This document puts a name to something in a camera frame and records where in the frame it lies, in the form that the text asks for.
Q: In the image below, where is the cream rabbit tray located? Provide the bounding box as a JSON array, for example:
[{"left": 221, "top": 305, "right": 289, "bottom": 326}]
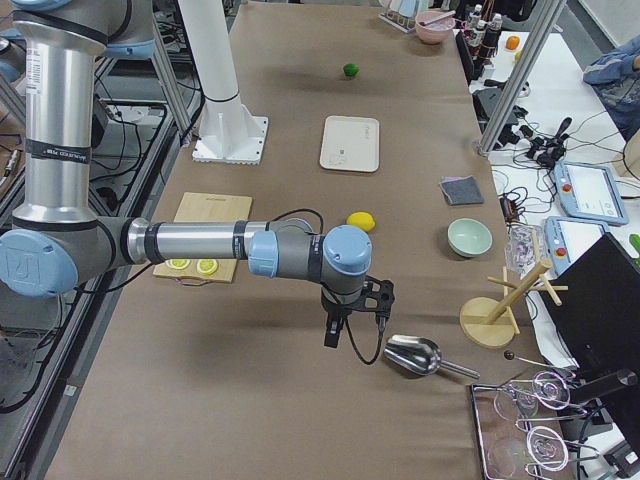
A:
[{"left": 319, "top": 115, "right": 380, "bottom": 173}]

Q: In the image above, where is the aluminium frame post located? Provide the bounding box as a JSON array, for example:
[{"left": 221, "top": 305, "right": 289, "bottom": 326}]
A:
[{"left": 476, "top": 0, "right": 567, "bottom": 157}]

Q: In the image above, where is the bamboo cutting board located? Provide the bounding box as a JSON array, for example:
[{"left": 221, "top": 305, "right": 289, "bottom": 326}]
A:
[{"left": 153, "top": 192, "right": 253, "bottom": 286}]

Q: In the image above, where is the pink bowl with ice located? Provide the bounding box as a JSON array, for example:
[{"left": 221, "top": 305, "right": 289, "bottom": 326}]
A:
[{"left": 415, "top": 11, "right": 456, "bottom": 45}]

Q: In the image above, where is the white pedestal column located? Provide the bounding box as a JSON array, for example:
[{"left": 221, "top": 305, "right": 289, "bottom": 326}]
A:
[{"left": 179, "top": 0, "right": 269, "bottom": 165}]

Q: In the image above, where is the yellow lemon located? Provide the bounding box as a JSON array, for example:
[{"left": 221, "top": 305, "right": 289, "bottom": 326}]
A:
[{"left": 346, "top": 211, "right": 376, "bottom": 232}]

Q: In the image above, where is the lemon slice far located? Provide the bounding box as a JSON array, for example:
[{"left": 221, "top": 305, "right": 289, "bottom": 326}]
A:
[{"left": 165, "top": 259, "right": 191, "bottom": 271}]

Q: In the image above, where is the teach pendant far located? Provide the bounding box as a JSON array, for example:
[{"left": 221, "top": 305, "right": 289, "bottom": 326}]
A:
[{"left": 554, "top": 160, "right": 629, "bottom": 226}]

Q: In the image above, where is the wire glass rack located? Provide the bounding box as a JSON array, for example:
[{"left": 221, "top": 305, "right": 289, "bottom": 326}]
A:
[{"left": 470, "top": 370, "right": 600, "bottom": 479}]

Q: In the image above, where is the teach pendant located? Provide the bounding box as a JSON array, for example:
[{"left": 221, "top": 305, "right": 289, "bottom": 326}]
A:
[
  {"left": 544, "top": 216, "right": 610, "bottom": 276},
  {"left": 554, "top": 160, "right": 629, "bottom": 226}
]

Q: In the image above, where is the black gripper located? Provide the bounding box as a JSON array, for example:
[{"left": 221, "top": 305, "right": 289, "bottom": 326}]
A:
[{"left": 321, "top": 282, "right": 366, "bottom": 347}]

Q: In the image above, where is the grey folded cloth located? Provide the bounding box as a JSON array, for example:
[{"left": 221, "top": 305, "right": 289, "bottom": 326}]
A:
[{"left": 439, "top": 176, "right": 484, "bottom": 206}]

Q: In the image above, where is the mint green bowl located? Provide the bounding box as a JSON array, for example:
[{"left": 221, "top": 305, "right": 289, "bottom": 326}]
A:
[{"left": 447, "top": 218, "right": 493, "bottom": 258}]

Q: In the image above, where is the black monitor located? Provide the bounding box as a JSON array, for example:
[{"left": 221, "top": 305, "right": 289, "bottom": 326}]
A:
[{"left": 551, "top": 233, "right": 640, "bottom": 426}]

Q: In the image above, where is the teach pendant near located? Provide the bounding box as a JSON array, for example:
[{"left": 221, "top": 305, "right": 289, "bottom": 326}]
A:
[{"left": 544, "top": 216, "right": 610, "bottom": 276}]

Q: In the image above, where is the lemon slice near handle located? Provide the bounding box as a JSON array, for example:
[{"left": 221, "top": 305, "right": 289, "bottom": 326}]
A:
[{"left": 196, "top": 259, "right": 219, "bottom": 276}]

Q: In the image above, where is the green lime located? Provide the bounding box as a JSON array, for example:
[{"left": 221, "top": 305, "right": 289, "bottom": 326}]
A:
[{"left": 342, "top": 63, "right": 360, "bottom": 78}]

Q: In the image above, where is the wooden mug tree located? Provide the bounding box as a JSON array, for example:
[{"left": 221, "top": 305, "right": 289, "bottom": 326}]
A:
[{"left": 459, "top": 258, "right": 569, "bottom": 349}]

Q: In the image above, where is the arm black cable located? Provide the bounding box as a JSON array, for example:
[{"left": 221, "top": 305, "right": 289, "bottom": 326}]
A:
[{"left": 267, "top": 208, "right": 387, "bottom": 365}]

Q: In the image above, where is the metal scoop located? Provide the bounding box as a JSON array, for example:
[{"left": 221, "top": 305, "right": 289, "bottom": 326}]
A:
[{"left": 384, "top": 334, "right": 480, "bottom": 379}]

